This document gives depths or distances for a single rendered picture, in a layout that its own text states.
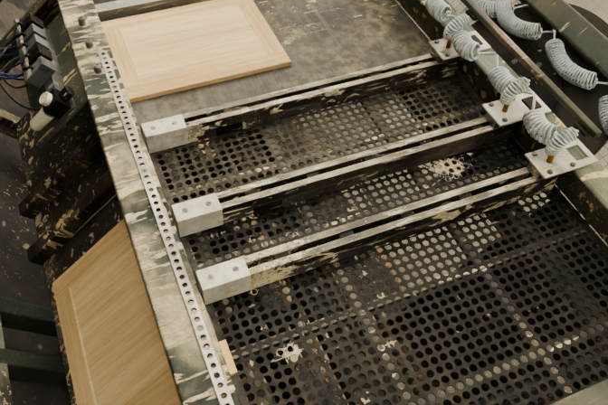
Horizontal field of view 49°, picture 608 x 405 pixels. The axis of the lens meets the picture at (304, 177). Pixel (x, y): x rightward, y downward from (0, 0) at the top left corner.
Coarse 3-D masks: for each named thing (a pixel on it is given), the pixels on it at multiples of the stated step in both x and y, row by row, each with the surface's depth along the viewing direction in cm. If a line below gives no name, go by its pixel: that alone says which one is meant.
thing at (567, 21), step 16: (528, 0) 260; (544, 0) 256; (560, 0) 252; (544, 16) 254; (560, 16) 249; (576, 16) 246; (560, 32) 248; (576, 32) 244; (592, 32) 240; (576, 48) 242; (592, 48) 238; (592, 64) 238; (224, 160) 240; (336, 192) 253; (256, 224) 253
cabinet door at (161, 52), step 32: (224, 0) 252; (128, 32) 237; (160, 32) 238; (192, 32) 239; (224, 32) 240; (256, 32) 240; (128, 64) 225; (160, 64) 226; (192, 64) 227; (224, 64) 228; (256, 64) 228; (288, 64) 231; (128, 96) 215
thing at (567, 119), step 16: (528, 16) 264; (592, 16) 249; (480, 32) 274; (496, 48) 268; (528, 48) 260; (544, 48) 256; (512, 64) 260; (544, 64) 253; (560, 64) 250; (576, 64) 246; (432, 80) 279; (448, 80) 275; (560, 80) 247; (544, 96) 248; (576, 96) 242; (592, 96) 239; (448, 112) 270; (560, 112) 243; (592, 112) 237; (592, 144) 233; (512, 160) 247
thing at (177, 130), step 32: (448, 32) 221; (416, 64) 226; (448, 64) 227; (256, 96) 210; (288, 96) 212; (320, 96) 213; (352, 96) 219; (160, 128) 198; (192, 128) 201; (224, 128) 206
